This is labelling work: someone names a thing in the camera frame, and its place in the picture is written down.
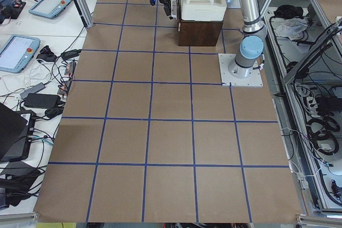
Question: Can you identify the blue teach pendant near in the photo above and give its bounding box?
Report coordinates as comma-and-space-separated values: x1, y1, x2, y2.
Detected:
1, 34, 41, 73

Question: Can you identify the dark brown wooden cabinet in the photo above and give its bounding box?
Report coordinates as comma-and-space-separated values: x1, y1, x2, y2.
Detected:
177, 19, 223, 46

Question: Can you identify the black power brick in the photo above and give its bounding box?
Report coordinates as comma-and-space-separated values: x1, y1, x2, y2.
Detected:
24, 93, 61, 109

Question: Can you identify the black laptop computer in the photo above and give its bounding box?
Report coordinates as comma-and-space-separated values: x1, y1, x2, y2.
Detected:
1, 104, 36, 163

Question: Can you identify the blue teach pendant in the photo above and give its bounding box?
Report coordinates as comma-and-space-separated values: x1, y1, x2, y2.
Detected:
28, 0, 73, 19
1, 34, 41, 73

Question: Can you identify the blue teach pendant far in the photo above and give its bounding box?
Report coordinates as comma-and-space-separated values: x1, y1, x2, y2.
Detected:
28, 0, 73, 19

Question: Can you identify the white plastic tray with handles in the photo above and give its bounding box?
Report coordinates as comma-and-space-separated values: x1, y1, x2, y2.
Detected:
180, 0, 227, 21

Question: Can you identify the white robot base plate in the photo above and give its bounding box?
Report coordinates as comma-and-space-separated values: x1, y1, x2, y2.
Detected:
218, 53, 263, 88

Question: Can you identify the white crumpled cloth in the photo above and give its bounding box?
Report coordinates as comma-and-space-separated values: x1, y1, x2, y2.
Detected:
275, 18, 308, 40

